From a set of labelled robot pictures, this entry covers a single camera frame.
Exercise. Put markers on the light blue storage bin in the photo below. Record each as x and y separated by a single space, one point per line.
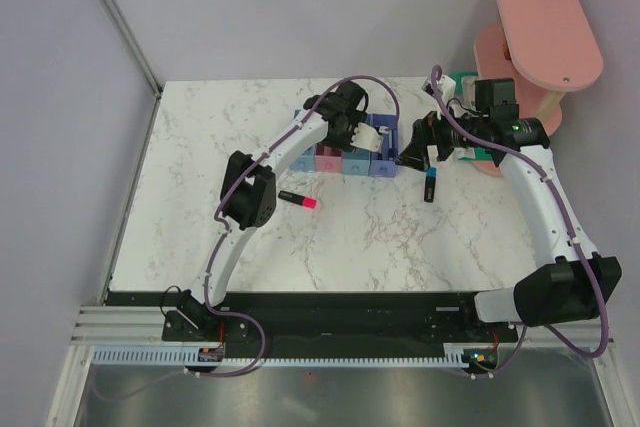
356 163

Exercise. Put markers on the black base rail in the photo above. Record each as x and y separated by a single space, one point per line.
373 324

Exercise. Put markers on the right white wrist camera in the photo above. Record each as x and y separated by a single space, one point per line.
441 92

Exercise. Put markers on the white slotted cable duct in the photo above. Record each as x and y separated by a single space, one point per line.
200 357

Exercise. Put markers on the pink storage bin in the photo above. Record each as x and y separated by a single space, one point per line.
327 159

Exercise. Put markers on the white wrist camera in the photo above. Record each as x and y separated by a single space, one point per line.
368 138
441 92

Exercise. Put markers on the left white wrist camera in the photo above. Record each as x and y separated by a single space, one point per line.
368 138

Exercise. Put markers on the pink two-tier wooden shelf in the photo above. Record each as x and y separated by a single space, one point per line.
547 47

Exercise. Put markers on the purple storage bin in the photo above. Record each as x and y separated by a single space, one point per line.
380 166

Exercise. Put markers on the green book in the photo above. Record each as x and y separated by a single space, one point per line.
462 105

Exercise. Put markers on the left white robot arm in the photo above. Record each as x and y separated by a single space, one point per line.
248 194

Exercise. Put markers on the blue cap black highlighter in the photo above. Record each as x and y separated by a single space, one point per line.
430 185

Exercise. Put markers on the pink cap black highlighter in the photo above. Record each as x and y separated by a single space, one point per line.
298 199

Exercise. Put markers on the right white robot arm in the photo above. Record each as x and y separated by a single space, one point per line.
572 281

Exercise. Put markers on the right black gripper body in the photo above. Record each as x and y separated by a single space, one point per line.
445 132

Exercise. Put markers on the blue cap whiteboard marker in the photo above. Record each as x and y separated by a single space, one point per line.
390 142

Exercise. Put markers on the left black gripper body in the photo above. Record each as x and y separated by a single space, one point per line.
342 140

